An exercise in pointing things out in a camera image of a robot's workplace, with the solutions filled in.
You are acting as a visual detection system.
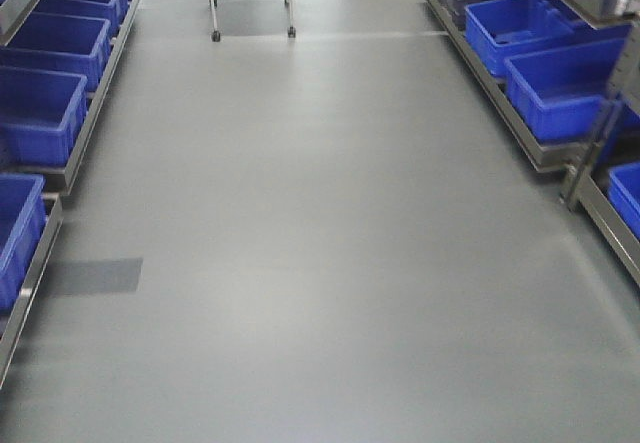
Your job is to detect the blue bin right middle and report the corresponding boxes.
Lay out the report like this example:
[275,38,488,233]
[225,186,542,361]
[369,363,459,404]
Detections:
[465,0,595,78]

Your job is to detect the steel shelf rack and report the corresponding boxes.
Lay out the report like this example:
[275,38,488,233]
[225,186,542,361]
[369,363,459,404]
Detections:
[426,0,639,276]
[1,0,141,369]

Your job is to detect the right steel shelf rack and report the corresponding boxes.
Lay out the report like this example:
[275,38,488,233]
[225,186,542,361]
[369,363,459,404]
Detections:
[426,0,639,276]

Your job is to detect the blue bin left near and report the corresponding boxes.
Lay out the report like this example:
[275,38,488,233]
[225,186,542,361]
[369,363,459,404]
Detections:
[1,173,46,312]

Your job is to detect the blue bin right near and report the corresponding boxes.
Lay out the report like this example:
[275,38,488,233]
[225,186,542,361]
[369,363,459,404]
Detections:
[608,162,640,238]

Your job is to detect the blue bin right front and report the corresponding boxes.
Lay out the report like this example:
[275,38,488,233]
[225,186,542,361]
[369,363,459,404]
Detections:
[505,38,625,145]

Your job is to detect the left steel shelf rack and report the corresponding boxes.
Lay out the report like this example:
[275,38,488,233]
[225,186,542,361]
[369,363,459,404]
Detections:
[1,0,141,369]

